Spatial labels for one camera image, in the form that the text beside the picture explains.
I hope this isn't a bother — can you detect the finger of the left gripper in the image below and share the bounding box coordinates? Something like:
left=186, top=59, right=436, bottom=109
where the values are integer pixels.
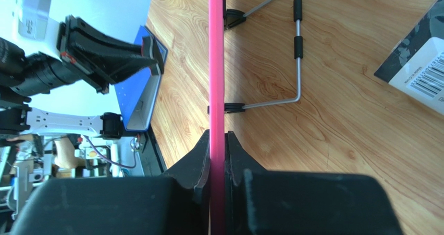
left=102, top=56, right=156, bottom=84
left=74, top=18, right=150, bottom=59

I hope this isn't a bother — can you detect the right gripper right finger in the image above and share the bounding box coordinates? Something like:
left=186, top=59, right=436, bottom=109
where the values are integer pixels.
left=225, top=131, right=403, bottom=234

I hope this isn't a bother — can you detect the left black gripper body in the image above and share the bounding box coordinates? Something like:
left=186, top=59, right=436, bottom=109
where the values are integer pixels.
left=57, top=15, right=110, bottom=94

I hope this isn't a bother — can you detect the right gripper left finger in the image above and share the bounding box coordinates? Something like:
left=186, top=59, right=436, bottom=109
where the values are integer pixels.
left=10, top=130, right=209, bottom=234

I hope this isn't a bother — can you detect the pink framed whiteboard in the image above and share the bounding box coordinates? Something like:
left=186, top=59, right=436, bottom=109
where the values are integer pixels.
left=208, top=0, right=226, bottom=234

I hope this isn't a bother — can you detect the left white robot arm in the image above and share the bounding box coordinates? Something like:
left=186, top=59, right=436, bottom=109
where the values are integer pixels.
left=1, top=16, right=165, bottom=140

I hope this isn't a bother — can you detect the black flat box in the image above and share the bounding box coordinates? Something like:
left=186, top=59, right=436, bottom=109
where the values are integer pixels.
left=374, top=0, right=443, bottom=114

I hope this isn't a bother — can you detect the blue ring binder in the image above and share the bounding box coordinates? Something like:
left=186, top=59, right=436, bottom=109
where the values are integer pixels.
left=114, top=25, right=169, bottom=132

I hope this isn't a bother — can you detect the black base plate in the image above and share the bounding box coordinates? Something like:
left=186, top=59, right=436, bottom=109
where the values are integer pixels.
left=139, top=126, right=167, bottom=177

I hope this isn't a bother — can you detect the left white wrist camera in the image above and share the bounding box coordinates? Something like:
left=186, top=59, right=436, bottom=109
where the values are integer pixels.
left=13, top=0, right=52, bottom=41

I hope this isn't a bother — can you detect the wire whiteboard stand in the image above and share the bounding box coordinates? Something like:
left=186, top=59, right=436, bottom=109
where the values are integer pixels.
left=223, top=0, right=303, bottom=114

